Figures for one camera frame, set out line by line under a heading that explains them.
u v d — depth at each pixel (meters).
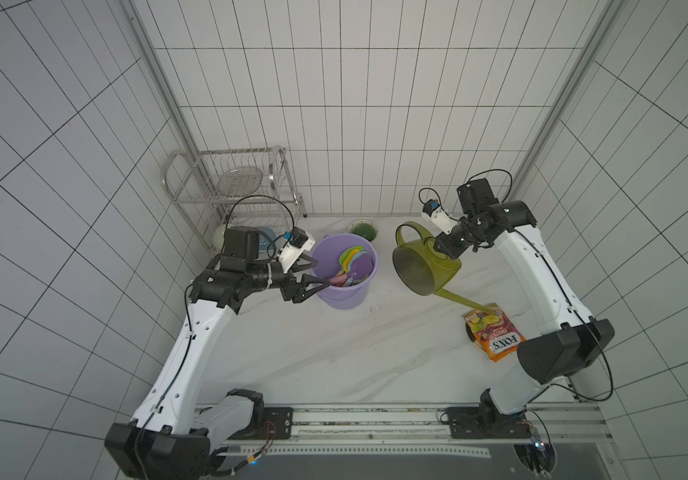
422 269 0.79
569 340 0.42
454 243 0.68
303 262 0.67
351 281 0.92
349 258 0.92
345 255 0.93
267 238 0.56
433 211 0.68
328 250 0.90
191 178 0.92
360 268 0.91
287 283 0.59
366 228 1.10
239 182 0.95
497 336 0.84
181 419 0.37
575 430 0.73
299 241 0.56
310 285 0.61
